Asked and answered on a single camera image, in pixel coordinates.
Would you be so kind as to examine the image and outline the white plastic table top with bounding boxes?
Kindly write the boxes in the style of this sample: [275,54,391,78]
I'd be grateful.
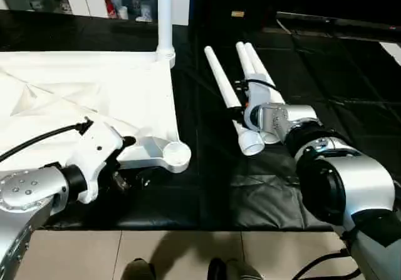
[0,50,192,174]

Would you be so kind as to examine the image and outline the grey left robot foot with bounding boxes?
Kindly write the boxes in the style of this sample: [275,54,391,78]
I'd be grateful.
[122,259,157,280]

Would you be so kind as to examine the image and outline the white edge strip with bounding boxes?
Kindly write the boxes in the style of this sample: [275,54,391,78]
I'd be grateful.
[378,41,401,65]

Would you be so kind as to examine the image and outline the grey robot foot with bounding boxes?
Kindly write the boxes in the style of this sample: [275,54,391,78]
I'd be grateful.
[207,257,263,280]
[122,259,157,280]

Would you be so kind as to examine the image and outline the red bottle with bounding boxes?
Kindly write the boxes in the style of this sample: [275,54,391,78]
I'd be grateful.
[105,0,118,19]

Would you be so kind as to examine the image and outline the black work mat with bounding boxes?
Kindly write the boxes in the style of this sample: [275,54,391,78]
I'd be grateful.
[0,9,401,232]

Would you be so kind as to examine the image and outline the grey right robot foot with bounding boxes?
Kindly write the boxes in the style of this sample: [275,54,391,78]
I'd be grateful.
[207,257,263,280]

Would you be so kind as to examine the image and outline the white plastic table leg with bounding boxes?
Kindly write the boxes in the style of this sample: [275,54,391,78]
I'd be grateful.
[244,42,286,105]
[236,42,280,145]
[157,0,177,68]
[204,45,266,157]

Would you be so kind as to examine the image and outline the black metal rail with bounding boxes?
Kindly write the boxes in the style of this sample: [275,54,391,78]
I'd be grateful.
[276,12,401,43]

